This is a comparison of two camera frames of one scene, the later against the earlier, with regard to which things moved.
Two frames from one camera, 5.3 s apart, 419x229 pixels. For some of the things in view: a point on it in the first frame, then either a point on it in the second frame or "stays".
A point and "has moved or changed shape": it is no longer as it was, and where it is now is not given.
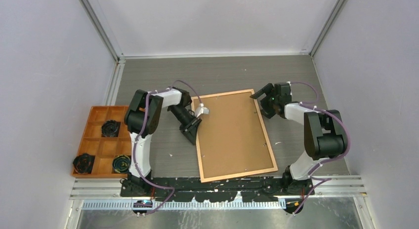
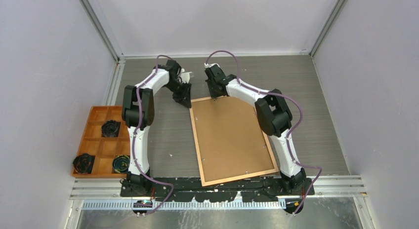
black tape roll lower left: [83, 163] stays
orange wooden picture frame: [226, 176] has moved or changed shape
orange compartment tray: [105, 149] stays
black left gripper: [189, 131] to [185, 98]
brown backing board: [232, 140] stays
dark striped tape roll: [121, 163] stays
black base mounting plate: [267, 188] stays
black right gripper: [269, 89] to [213, 95]
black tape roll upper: [109, 128] stays
